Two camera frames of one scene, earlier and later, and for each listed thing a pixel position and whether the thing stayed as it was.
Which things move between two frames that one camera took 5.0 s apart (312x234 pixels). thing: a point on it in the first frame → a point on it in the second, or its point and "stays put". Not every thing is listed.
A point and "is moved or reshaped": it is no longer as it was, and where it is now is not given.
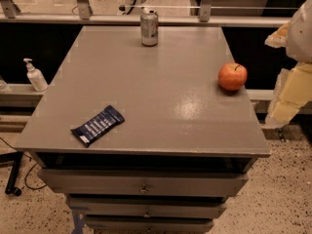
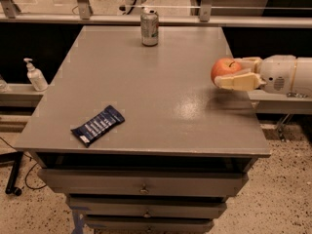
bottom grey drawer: (148, 223) stays put
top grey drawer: (145, 183) stays put
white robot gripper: (301, 36) → (277, 71)
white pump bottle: (36, 77) stays put
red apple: (232, 76) is moved or reshaped
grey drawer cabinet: (143, 138) stays put
